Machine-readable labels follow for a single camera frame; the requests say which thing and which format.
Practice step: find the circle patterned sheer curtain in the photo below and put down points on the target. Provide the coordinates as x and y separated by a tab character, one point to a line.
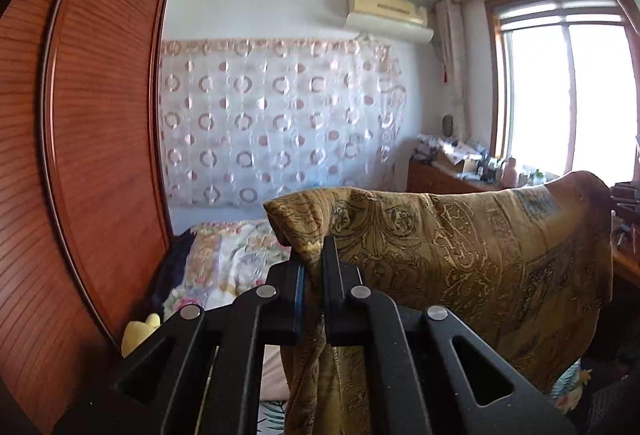
280	120

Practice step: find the green capped bottle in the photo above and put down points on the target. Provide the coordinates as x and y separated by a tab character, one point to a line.
538	177

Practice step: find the open cardboard box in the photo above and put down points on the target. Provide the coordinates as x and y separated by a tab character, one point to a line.
457	160

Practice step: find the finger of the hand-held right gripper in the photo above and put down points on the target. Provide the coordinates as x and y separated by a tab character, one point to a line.
625	197

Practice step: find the floral quilt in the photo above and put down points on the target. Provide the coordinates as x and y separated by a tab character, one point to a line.
230	255

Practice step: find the wooden slatted wardrobe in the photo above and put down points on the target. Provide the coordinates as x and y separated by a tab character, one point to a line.
90	140

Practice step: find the wooden framed window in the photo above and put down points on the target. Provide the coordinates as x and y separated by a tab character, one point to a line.
565	85

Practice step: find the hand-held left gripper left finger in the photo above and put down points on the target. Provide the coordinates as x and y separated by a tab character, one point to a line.
235	340

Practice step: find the golden patterned garment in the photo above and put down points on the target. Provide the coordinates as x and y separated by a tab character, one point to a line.
450	255

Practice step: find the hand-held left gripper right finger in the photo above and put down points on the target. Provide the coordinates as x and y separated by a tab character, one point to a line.
380	340

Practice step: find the tied back window curtain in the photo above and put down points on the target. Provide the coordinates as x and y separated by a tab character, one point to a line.
450	75

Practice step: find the pink bottle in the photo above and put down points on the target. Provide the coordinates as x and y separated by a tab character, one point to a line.
509	172

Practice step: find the wall air conditioner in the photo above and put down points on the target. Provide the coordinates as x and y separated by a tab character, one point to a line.
387	15

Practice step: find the dark blue blanket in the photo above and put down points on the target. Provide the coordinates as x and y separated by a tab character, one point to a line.
172	265

